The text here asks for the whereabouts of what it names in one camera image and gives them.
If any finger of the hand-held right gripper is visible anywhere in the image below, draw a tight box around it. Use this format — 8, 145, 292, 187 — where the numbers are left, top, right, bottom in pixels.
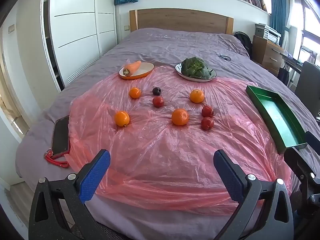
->
284, 146, 317, 188
304, 131, 320, 153

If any white wardrobe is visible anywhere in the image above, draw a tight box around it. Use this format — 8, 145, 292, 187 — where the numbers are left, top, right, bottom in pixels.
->
41, 0, 118, 92

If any red plum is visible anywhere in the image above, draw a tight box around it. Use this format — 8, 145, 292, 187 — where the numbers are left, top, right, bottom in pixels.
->
152, 96, 165, 108
201, 105, 215, 118
201, 117, 215, 131

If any black smartphone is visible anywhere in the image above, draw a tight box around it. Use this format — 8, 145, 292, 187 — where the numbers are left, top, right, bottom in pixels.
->
51, 115, 70, 158

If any desk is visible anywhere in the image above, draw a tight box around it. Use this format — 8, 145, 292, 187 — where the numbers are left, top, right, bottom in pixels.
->
280, 47, 312, 77

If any pink plastic sheet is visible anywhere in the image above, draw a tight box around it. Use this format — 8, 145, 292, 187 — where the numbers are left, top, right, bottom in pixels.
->
65, 65, 293, 217

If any carrot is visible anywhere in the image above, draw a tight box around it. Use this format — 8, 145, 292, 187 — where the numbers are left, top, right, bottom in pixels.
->
122, 60, 142, 77

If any wooden headboard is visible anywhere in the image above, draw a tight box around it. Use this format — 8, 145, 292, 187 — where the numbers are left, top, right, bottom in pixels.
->
129, 8, 234, 35

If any black backpack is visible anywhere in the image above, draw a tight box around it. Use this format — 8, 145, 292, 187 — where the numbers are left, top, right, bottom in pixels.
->
234, 31, 253, 55

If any grey printer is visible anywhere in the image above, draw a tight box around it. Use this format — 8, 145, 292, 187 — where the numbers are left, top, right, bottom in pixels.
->
255, 23, 282, 46

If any wooden drawer cabinet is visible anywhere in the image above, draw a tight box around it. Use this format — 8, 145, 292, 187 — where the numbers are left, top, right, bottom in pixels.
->
251, 35, 284, 77

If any orange oval dish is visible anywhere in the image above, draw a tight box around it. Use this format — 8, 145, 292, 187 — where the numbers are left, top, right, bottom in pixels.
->
118, 62, 155, 80

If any green leafy vegetable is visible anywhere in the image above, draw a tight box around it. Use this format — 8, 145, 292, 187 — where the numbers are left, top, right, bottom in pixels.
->
180, 57, 212, 79

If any white round plate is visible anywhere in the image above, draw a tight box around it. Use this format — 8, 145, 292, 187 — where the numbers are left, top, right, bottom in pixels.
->
175, 62, 217, 82

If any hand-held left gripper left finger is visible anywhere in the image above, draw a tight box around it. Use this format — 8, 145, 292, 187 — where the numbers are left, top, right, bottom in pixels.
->
28, 149, 111, 240

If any green rectangular tray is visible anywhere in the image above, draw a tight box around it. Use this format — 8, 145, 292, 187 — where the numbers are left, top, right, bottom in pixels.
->
245, 85, 308, 155

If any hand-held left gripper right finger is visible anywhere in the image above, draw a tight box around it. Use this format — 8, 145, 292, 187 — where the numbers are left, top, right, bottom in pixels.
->
213, 149, 294, 240

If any orange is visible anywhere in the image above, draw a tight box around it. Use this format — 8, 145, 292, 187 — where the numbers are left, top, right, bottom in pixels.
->
129, 87, 142, 99
114, 111, 130, 127
189, 89, 205, 104
171, 108, 190, 126

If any grey office chair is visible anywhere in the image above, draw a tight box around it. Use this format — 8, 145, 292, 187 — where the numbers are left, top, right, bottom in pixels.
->
295, 61, 320, 120

